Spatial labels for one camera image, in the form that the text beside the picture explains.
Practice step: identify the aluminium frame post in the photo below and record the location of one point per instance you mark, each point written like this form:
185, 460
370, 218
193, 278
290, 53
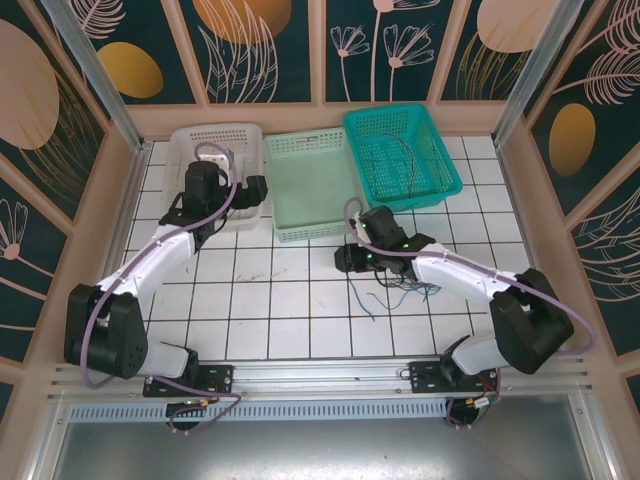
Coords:
525, 80
100, 85

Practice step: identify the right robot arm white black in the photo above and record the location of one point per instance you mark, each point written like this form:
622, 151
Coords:
450, 270

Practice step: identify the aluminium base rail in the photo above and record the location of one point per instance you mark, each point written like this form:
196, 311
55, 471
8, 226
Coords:
320, 372

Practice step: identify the aluminium table side rail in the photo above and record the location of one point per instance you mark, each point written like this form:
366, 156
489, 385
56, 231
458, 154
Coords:
526, 240
117, 240

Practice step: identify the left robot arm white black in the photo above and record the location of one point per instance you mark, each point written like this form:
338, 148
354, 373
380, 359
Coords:
150, 260

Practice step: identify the teal plastic basket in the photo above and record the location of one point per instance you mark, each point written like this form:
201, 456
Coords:
395, 170

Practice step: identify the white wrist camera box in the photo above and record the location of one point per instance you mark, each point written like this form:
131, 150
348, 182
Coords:
215, 159
356, 222

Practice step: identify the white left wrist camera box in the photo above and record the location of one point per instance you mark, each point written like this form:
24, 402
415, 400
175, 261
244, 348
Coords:
215, 159

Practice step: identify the black round controller board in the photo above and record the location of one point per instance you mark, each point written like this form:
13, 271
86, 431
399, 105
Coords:
470, 415
187, 422

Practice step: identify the white plastic basket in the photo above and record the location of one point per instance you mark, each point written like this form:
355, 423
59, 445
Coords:
215, 137

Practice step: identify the light green plastic basket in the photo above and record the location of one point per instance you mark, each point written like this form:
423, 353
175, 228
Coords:
310, 185

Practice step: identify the grey metal sheet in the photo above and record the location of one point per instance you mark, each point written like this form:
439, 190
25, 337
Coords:
320, 450

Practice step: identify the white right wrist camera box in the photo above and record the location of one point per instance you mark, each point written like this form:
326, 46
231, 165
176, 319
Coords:
356, 222

